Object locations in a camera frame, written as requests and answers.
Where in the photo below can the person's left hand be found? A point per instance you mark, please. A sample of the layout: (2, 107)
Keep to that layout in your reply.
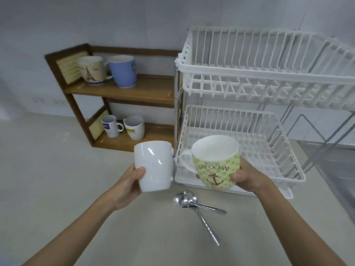
(124, 191)

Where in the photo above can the person's right hand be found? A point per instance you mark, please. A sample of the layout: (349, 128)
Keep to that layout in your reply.
(251, 178)

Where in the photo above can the person's right thumb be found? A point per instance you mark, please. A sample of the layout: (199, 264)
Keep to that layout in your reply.
(238, 175)

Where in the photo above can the person's left thumb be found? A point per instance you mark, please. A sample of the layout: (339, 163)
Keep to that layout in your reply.
(136, 173)

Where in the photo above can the plain white mug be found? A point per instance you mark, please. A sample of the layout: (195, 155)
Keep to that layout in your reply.
(155, 166)

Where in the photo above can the green dotted anchor mug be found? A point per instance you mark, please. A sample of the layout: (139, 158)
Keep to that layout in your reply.
(216, 168)

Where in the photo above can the person's right forearm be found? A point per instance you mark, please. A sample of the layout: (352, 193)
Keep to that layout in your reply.
(294, 227)

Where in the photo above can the person's left forearm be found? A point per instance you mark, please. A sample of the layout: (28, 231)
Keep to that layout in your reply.
(72, 232)

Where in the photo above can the white yellow-label mug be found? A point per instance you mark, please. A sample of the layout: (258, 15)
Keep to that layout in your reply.
(134, 128)

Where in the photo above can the steel spoon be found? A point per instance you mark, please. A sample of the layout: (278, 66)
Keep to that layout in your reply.
(201, 204)
(206, 225)

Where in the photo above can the small white blue-label mug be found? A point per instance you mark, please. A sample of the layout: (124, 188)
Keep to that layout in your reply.
(110, 126)

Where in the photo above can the brown wooden shelf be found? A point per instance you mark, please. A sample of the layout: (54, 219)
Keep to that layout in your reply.
(149, 90)

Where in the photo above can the stainless steel sink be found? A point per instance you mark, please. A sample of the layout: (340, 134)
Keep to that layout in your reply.
(332, 168)

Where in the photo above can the blue mug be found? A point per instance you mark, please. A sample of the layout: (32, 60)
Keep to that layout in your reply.
(122, 71)

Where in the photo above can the white two-tier dish rack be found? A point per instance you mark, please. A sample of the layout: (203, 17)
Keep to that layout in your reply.
(249, 71)

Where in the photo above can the white tower print mug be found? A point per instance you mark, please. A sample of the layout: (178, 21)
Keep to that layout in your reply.
(91, 70)

